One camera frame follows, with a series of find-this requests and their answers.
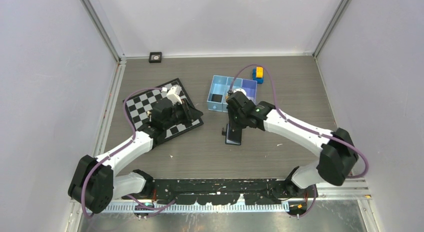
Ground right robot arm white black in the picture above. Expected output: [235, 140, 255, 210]
[226, 91, 359, 197]

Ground purple bin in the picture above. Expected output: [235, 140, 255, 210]
[233, 78, 257, 103]

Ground small black square box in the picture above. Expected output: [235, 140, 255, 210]
[148, 52, 163, 64]

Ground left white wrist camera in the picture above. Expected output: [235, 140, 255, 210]
[166, 85, 182, 105]

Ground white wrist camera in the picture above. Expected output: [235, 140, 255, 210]
[166, 85, 182, 105]
[232, 88, 247, 96]

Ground light blue bin middle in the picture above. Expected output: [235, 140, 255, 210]
[222, 77, 244, 113]

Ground black square item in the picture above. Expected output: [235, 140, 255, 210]
[210, 94, 223, 103]

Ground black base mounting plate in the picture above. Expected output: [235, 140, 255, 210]
[132, 178, 317, 205]

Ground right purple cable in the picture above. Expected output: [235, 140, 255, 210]
[226, 64, 370, 219]

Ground blue yellow toy blocks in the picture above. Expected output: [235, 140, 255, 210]
[252, 67, 264, 84]

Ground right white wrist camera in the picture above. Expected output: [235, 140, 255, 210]
[232, 88, 247, 96]

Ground purple cable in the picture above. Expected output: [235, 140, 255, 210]
[81, 87, 176, 218]
[226, 64, 370, 219]

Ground light blue bin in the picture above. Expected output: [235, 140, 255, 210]
[222, 77, 244, 113]
[206, 75, 228, 112]

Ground light blue bin left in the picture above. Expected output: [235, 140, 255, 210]
[206, 75, 228, 112]

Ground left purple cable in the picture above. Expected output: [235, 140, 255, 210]
[81, 87, 176, 218]

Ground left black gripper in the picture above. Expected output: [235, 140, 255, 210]
[163, 98, 203, 130]

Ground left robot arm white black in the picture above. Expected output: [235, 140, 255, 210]
[67, 98, 203, 214]

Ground black white chessboard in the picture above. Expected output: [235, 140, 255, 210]
[125, 78, 204, 146]

